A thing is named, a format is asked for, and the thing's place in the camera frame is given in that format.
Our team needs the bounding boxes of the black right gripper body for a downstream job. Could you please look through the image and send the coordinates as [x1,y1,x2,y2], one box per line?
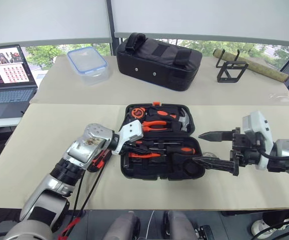
[229,126,261,167]

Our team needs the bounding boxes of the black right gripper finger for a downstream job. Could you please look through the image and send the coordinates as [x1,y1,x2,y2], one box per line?
[198,130,236,144]
[191,155,241,177]

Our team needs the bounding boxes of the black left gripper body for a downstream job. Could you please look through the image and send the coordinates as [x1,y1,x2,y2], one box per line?
[123,134,146,151]

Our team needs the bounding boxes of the black plastic tool case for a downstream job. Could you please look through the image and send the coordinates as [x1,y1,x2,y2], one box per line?
[119,101,207,182]

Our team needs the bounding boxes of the orange utility knife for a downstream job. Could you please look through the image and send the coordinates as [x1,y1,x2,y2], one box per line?
[127,151,162,159]

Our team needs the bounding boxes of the black electrical tape roll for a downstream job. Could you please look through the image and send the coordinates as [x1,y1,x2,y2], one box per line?
[183,159,201,177]

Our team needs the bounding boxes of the orange black tape measure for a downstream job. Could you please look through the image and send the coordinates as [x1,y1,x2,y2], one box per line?
[130,107,148,119]

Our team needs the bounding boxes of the steel claw hammer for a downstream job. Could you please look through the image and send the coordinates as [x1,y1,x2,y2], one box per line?
[177,108,193,133]

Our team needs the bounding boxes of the grey rounded shape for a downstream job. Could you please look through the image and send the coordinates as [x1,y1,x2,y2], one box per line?
[102,210,142,240]
[162,210,198,240]

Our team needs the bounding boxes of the white shoe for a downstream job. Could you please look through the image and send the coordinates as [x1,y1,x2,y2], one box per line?
[250,219,271,239]

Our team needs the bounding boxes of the black fabric bag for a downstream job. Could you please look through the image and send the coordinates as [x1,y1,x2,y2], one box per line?
[115,32,204,92]

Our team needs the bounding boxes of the olive rolled mat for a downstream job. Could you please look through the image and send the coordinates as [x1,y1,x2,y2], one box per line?
[212,47,289,82]

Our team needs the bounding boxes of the clear container with blue lid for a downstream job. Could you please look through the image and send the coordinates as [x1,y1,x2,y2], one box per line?
[66,46,110,87]

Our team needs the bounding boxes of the white roller blind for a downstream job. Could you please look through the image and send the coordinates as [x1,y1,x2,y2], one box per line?
[0,0,113,48]
[110,0,289,45]

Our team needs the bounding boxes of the open grey laptop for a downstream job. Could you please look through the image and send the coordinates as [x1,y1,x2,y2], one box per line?
[0,44,39,121]

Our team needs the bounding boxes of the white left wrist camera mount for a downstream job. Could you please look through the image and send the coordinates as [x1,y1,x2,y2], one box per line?
[112,119,145,156]

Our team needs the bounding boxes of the orange handled pliers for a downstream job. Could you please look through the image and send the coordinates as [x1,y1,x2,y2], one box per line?
[141,120,172,133]

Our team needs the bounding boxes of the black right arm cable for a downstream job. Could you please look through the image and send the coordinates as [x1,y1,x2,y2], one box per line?
[255,138,289,161]

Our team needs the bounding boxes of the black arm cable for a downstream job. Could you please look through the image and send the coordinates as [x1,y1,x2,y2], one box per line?
[255,138,289,161]
[68,149,106,227]

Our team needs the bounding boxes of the orange black handled screwdriver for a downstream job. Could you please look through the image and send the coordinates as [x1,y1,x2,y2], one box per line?
[144,146,197,155]

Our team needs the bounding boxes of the black orange tool handle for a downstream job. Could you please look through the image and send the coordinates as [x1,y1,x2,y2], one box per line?
[155,109,178,120]

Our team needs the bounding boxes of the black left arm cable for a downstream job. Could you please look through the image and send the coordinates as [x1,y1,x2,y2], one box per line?
[68,149,106,227]

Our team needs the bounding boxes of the black wire rack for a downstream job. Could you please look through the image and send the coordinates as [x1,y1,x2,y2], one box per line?
[215,48,249,84]

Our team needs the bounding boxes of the thin white cable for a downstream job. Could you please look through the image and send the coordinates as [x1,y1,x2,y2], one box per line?
[146,209,156,240]

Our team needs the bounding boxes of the black floor cable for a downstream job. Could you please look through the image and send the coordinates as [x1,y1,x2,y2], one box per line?
[256,217,289,240]

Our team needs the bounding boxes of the red strap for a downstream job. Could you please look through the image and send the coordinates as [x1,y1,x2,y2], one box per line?
[58,216,83,239]

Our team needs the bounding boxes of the grey window post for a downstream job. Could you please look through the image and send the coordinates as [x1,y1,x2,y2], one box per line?
[105,0,122,57]

